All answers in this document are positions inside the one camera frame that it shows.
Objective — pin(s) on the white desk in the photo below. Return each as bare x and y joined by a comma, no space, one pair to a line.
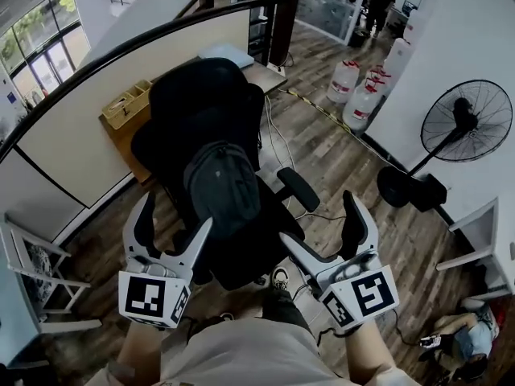
483,235

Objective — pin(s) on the person's right forearm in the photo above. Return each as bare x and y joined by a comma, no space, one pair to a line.
370,352

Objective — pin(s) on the dark grey backpack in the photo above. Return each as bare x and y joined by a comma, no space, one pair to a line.
225,183

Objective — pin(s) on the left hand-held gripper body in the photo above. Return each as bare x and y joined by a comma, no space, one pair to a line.
145,294

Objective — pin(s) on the black metal rack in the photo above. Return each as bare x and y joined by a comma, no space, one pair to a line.
261,34

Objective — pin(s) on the large glass windows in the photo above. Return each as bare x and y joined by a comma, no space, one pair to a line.
40,50

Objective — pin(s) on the yellow black floor strip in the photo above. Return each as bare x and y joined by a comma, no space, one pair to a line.
330,115

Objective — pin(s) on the black box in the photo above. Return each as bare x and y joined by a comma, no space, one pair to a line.
430,193

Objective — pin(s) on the black curved handrail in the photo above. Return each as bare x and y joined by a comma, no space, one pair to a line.
100,60

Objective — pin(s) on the dark wooden post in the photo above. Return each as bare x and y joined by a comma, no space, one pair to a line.
285,18

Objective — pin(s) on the person's left shoe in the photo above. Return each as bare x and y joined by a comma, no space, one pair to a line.
227,316

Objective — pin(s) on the person's right shoe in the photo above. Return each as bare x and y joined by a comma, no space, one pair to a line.
280,278

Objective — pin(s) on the black standing fan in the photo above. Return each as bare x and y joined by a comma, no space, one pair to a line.
466,119

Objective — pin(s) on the glass partition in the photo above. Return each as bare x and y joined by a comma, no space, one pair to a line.
326,14

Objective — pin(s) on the white shelf frame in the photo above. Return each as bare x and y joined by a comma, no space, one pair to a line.
48,268

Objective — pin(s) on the beige desk organizer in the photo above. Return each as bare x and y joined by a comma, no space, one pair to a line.
120,109

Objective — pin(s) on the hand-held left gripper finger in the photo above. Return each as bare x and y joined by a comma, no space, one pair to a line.
193,247
128,231

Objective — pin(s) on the person's left forearm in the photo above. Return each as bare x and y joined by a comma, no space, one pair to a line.
138,348

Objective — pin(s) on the person's beige shirt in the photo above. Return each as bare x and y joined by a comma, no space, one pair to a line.
249,356

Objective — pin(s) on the black office chair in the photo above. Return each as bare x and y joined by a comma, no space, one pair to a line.
197,103

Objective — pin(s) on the person's dark trousers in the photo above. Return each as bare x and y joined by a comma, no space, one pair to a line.
285,312

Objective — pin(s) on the white water dispenser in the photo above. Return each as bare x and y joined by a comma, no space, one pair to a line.
398,56

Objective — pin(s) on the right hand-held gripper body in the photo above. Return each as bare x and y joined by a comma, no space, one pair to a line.
372,292

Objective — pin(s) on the wooden desk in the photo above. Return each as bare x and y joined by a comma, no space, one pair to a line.
265,79

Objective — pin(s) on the person's shoe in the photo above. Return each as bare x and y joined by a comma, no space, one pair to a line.
227,316
280,278

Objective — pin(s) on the pale blue cabinet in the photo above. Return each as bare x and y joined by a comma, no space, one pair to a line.
16,308

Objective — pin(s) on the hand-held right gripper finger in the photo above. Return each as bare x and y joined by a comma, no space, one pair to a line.
301,255
368,231

